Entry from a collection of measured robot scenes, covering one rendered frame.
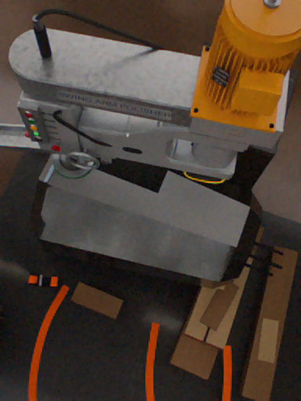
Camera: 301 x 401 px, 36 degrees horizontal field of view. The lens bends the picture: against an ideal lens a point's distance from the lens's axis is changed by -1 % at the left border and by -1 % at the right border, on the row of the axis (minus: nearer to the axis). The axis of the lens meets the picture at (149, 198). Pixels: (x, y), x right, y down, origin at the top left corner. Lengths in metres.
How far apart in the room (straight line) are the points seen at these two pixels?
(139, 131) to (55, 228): 0.90
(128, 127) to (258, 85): 0.68
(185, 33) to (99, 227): 2.06
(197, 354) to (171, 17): 2.62
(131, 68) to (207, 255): 1.10
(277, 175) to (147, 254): 1.38
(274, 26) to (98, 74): 0.63
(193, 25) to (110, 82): 2.46
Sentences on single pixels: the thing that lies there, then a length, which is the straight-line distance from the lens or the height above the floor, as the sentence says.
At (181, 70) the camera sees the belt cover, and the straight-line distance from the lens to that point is 1.62.
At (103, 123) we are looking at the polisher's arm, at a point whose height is 1.39.
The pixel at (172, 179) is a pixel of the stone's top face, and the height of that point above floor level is 0.82.
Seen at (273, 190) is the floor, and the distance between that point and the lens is 3.37.
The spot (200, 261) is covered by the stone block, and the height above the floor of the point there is 0.72.
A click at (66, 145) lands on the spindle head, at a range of 2.01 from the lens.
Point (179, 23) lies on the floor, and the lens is 3.99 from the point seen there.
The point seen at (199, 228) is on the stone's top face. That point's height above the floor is 0.82.
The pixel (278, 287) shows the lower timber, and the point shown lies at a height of 0.13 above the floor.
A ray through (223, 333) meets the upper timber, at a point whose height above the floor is 0.25.
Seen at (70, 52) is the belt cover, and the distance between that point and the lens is 1.67.
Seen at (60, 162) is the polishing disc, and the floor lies 0.85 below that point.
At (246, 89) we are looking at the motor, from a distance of 1.31.
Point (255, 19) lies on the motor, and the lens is 1.26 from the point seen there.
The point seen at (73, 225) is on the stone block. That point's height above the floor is 0.69.
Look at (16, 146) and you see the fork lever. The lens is 2.32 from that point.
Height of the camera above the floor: 3.01
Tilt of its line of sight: 70 degrees down
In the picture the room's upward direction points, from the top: 7 degrees clockwise
